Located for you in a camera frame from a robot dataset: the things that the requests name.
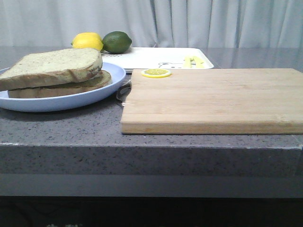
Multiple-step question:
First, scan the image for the light blue plate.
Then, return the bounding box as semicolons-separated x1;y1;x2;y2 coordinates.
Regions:
0;62;126;113

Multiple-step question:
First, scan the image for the bread slice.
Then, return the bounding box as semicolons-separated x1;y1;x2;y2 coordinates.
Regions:
8;70;112;98
0;48;103;91

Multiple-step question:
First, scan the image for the white rectangular tray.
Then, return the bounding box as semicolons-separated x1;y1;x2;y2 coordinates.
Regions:
102;47;214;72

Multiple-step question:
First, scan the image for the yellow lemon slice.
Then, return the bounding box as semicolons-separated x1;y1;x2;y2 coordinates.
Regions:
141;68;171;78

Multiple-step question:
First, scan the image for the yellow plastic fork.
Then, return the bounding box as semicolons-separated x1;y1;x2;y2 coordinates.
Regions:
183;56;192;69

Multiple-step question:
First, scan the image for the yellow plastic knife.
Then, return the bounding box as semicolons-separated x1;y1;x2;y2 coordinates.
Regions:
192;56;204;69

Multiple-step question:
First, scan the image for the green lime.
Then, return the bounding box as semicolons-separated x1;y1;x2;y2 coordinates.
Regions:
102;31;132;53

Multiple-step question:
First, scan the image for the wooden cutting board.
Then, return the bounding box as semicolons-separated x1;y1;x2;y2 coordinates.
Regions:
121;69;303;134

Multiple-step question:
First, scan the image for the grey curtain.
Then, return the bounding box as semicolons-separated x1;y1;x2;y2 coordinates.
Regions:
0;0;303;48

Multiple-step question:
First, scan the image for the metal cutting board handle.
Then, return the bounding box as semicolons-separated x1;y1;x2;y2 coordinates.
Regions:
116;79;132;107

